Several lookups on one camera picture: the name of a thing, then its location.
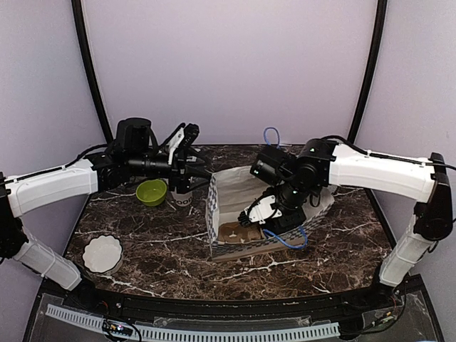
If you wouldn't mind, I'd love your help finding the white slotted cable duct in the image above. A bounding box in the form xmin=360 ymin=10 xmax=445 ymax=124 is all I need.
xmin=45 ymin=304 xmax=341 ymax=341

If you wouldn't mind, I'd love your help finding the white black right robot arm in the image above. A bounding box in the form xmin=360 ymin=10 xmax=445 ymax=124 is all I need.
xmin=238 ymin=135 xmax=455 ymax=309

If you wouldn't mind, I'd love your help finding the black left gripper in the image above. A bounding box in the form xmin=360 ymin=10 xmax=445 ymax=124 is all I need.
xmin=128 ymin=147 xmax=215 ymax=195

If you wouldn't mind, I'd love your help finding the right black frame post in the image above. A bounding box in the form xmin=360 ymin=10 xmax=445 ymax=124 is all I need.
xmin=347 ymin=0 xmax=388 ymax=143

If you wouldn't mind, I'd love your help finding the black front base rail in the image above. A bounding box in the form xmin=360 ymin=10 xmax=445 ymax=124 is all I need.
xmin=38 ymin=274 xmax=421 ymax=325

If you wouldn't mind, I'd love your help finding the brown cardboard cup carrier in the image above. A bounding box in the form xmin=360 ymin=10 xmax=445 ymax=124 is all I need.
xmin=217 ymin=222 xmax=263 ymax=244

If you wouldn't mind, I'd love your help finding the paper cup holding straws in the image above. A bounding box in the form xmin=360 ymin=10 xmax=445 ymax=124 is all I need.
xmin=171 ymin=192 xmax=193 ymax=207

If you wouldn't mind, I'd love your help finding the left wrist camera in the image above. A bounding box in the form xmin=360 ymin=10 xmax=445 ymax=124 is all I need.
xmin=168 ymin=123 xmax=200 ymax=165

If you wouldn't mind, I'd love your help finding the white fluted ceramic dish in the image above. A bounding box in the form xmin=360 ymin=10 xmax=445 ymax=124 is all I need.
xmin=82 ymin=235 xmax=123 ymax=276

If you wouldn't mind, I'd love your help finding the blue checkered paper bag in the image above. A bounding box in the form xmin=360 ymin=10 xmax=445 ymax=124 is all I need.
xmin=205 ymin=127 xmax=335 ymax=263

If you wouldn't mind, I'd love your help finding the green plastic bowl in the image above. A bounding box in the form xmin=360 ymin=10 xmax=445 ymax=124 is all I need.
xmin=135 ymin=179 xmax=167 ymax=207

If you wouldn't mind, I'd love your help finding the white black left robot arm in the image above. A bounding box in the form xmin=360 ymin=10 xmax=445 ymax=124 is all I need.
xmin=1 ymin=118 xmax=211 ymax=311

